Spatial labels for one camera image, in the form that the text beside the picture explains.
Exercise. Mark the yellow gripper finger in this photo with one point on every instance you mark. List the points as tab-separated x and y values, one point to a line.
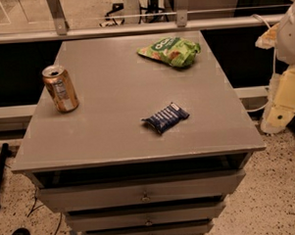
280	109
268	39

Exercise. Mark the blue rxbar wrapper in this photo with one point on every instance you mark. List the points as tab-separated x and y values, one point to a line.
167	117

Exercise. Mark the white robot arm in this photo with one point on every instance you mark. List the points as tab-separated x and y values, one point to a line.
285	39

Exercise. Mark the orange soda can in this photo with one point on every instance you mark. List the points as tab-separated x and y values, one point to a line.
61	88

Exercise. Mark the green chip bag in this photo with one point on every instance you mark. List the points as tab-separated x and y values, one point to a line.
176	52

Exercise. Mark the middle grey drawer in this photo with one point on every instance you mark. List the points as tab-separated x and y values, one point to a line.
155	216

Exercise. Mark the grey drawer cabinet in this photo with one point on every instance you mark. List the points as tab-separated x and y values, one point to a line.
105	140

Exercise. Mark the grey metal railing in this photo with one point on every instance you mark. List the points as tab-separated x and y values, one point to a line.
40	20

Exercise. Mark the top grey drawer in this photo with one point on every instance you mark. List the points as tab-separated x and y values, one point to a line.
141	191

